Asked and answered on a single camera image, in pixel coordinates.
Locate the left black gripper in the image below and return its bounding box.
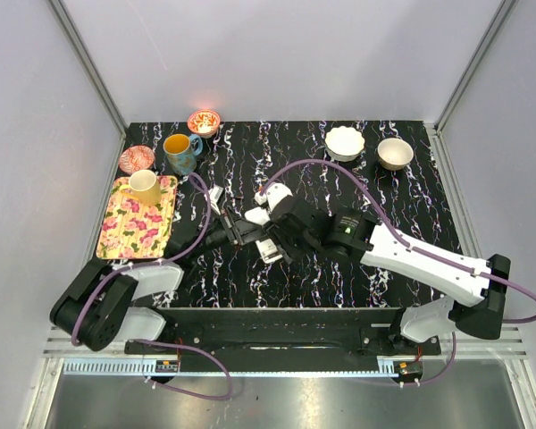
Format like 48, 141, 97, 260
188, 206, 267, 259

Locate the white remote control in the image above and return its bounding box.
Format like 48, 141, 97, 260
245, 207, 282, 265

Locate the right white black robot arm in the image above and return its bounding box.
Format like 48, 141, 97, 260
263, 196, 511, 354

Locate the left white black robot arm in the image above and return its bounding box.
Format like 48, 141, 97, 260
49, 207, 269, 351

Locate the blue mug yellow inside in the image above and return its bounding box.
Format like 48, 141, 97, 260
163, 134, 204, 176

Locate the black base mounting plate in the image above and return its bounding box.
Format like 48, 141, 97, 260
124, 307, 443, 357

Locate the red patterned small bowl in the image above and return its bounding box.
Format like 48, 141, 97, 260
188, 109, 221, 139

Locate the white scalloped bowl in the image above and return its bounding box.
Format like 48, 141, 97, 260
324, 126, 365, 162

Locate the floral pink tray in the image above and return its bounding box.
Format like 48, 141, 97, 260
96, 175, 178, 260

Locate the red patterned saucer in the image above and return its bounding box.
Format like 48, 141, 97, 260
118, 145, 155, 175

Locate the beige round bowl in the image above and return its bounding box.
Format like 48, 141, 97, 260
377, 138, 415, 171

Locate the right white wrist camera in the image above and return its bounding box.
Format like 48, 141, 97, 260
254, 182, 293, 211

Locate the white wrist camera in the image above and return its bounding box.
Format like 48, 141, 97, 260
254, 182, 293, 211
208, 185, 223, 215

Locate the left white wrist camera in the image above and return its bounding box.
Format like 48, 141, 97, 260
208, 185, 223, 215

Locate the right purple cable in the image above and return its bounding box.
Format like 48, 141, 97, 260
261, 158, 536, 388

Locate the white slotted cable duct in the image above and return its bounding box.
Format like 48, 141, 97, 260
63, 357, 401, 378

